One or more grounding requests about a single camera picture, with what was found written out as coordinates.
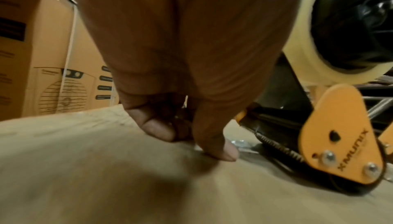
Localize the person's left hand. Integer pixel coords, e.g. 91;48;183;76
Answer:
66;0;302;163

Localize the plain brown cardboard box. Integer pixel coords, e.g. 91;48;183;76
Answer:
0;104;393;224

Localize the clear packing tape roll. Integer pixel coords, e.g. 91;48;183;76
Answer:
282;0;393;86

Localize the fan-printed cardboard box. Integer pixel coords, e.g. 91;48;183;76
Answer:
0;0;120;122

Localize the orange tape dispenser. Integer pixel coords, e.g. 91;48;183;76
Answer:
234;53;393;196

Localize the ribbed metal tube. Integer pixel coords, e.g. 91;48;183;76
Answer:
365;97;393;121

